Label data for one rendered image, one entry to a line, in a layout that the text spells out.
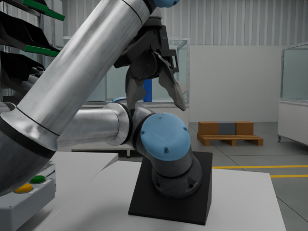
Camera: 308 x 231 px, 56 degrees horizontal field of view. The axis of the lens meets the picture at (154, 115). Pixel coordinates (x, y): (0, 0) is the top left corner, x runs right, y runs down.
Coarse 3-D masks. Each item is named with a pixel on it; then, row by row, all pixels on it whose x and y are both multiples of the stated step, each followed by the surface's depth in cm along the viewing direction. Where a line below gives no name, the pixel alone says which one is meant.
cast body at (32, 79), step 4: (32, 76) 107; (36, 76) 108; (28, 80) 108; (32, 80) 107; (36, 80) 107; (24, 84) 110; (28, 84) 108; (32, 84) 108; (24, 88) 108; (28, 88) 108
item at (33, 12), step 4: (4, 0) 105; (8, 0) 107; (12, 0) 110; (12, 4) 110; (16, 4) 113; (20, 4) 115; (20, 8) 116; (24, 8) 118; (28, 8) 121; (28, 12) 123; (32, 12) 124; (36, 12) 127; (0, 40) 103; (4, 44) 105; (8, 44) 108; (4, 88) 106
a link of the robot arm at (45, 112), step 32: (128, 0) 44; (160, 0) 45; (96, 32) 42; (128, 32) 45; (64, 64) 41; (96, 64) 43; (32, 96) 41; (64, 96) 41; (0, 128) 39; (32, 128) 40; (64, 128) 44; (0, 160) 38; (32, 160) 40; (0, 192) 41
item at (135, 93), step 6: (132, 78) 65; (132, 84) 65; (138, 84) 65; (132, 90) 65; (138, 90) 65; (144, 90) 69; (126, 96) 66; (132, 96) 65; (138, 96) 68; (144, 96) 71; (132, 102) 66; (132, 108) 67; (132, 114) 68
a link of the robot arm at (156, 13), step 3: (156, 9) 60; (159, 9) 62; (153, 12) 60; (156, 12) 60; (159, 12) 61; (150, 15) 60; (153, 15) 60; (156, 15) 60; (159, 15) 61; (150, 18) 60; (153, 18) 61; (156, 18) 61; (159, 18) 62
